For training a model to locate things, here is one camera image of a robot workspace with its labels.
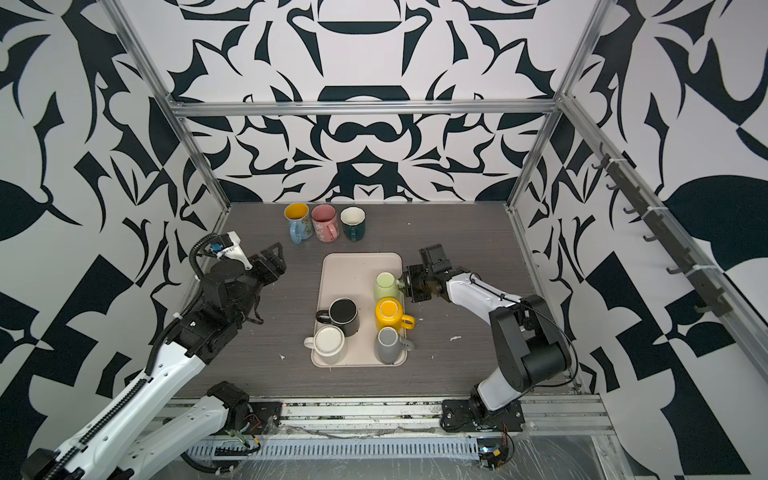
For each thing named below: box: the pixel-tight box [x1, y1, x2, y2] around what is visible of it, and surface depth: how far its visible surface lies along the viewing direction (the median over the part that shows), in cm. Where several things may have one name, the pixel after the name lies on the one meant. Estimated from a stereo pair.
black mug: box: [316, 297, 361, 337], surface depth 85 cm
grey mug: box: [376, 326, 415, 365], surface depth 80 cm
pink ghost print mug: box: [311, 204, 340, 244], surface depth 104 cm
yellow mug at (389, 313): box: [375, 298, 415, 331], surface depth 85 cm
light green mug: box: [373, 271, 405, 302], surface depth 89 cm
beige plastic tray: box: [311, 252, 407, 367], surface depth 89 cm
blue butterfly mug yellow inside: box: [284, 202, 314, 244], surface depth 105 cm
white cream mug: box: [303, 324, 345, 365], surface depth 81 cm
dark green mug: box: [340, 206, 367, 242], surface depth 104 cm
